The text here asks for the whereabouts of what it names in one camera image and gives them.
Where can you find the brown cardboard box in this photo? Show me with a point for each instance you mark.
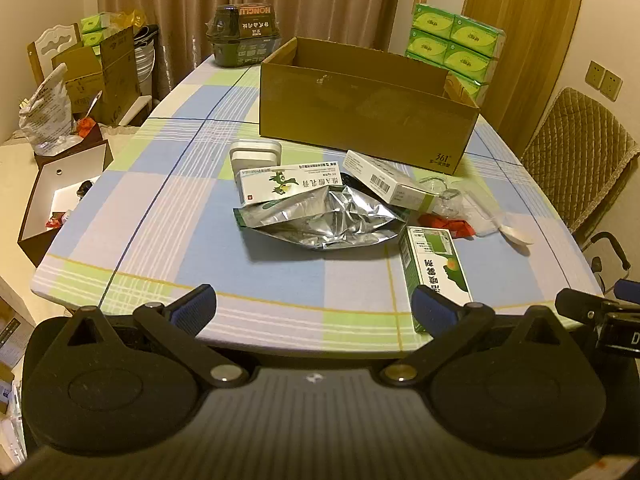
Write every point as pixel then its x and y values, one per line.
pixel 350 120

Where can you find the small green tissue packs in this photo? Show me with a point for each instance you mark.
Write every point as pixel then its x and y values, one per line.
pixel 94 27

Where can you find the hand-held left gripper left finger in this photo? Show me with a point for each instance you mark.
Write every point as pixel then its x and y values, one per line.
pixel 192 306

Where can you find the quilted beige chair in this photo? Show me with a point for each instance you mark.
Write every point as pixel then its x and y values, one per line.
pixel 575 160

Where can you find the brown curtain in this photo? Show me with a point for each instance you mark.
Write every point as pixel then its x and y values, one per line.
pixel 175 0

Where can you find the red packet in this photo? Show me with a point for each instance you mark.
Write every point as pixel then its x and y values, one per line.
pixel 450 224

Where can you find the yellow bag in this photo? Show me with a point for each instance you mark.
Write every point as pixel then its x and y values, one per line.
pixel 125 20

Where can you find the open cardboard carton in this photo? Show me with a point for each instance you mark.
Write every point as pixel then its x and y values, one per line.
pixel 117 75

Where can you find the white carved chair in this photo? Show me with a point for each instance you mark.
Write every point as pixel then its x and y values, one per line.
pixel 50 42

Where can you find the small red object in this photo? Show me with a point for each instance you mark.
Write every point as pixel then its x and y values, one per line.
pixel 89 127

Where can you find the white medicine box green figure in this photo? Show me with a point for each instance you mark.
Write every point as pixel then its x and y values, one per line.
pixel 300 182

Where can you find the white power adapter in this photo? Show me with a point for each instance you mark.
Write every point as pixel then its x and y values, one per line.
pixel 252 157

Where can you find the checked tablecloth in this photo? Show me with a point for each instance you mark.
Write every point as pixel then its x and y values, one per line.
pixel 150 200

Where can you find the clear plastic box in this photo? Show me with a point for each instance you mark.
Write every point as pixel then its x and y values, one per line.
pixel 482 215

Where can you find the brown box white interior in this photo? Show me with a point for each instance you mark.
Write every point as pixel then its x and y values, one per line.
pixel 55 180

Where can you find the dark green stacked containers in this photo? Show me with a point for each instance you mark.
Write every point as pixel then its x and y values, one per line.
pixel 240 50

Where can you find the white spoon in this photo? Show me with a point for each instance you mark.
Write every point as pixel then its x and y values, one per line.
pixel 517 232

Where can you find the white plastic bag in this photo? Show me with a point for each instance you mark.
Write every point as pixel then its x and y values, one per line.
pixel 45 110

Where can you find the grey metal container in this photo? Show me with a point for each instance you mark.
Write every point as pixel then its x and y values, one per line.
pixel 146 57

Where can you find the black metal frame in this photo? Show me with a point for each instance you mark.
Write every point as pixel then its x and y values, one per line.
pixel 607 245

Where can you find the stack of green tissue packs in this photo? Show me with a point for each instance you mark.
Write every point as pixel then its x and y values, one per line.
pixel 465 35

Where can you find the silver foil bag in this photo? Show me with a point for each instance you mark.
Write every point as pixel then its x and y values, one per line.
pixel 340 220

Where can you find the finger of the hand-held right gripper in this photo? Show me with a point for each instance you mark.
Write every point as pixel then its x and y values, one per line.
pixel 580 305
pixel 629 291

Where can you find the white medicine box green stripe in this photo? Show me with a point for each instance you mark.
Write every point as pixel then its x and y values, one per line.
pixel 380 172

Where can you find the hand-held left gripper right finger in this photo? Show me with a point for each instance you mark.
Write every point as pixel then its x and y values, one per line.
pixel 431 310

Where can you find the clear plastic packaging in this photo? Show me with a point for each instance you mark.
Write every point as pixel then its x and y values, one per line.
pixel 450 194

